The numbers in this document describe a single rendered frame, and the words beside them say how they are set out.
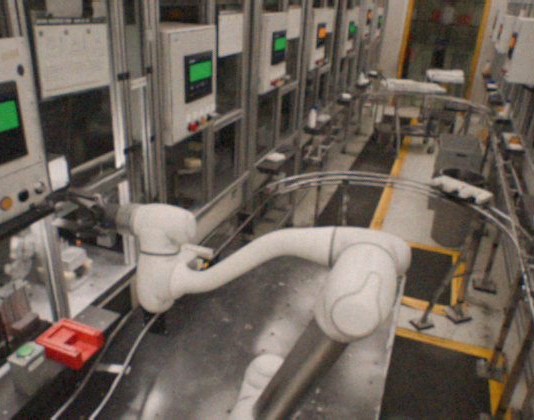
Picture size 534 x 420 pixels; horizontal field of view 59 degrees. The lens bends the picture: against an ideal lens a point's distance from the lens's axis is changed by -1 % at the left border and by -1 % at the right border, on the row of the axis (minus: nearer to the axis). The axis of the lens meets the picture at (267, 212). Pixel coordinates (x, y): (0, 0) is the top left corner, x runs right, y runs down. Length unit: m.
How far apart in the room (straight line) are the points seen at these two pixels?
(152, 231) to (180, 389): 0.71
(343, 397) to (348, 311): 0.90
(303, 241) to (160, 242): 0.38
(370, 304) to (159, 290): 0.59
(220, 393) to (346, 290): 0.94
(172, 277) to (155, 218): 0.16
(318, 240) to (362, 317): 0.27
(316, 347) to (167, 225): 0.49
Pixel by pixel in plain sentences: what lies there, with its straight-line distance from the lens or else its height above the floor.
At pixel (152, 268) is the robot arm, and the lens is 1.29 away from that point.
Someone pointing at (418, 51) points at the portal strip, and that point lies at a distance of 9.53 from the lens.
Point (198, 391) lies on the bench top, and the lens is 1.79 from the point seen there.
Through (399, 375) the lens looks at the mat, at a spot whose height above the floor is 0.01.
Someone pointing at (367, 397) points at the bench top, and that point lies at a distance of 1.83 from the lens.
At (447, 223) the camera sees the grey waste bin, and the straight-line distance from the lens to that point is 4.33.
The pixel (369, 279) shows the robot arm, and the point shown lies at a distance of 0.96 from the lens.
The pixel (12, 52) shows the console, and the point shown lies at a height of 1.80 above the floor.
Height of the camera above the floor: 1.98
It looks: 26 degrees down
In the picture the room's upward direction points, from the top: 3 degrees clockwise
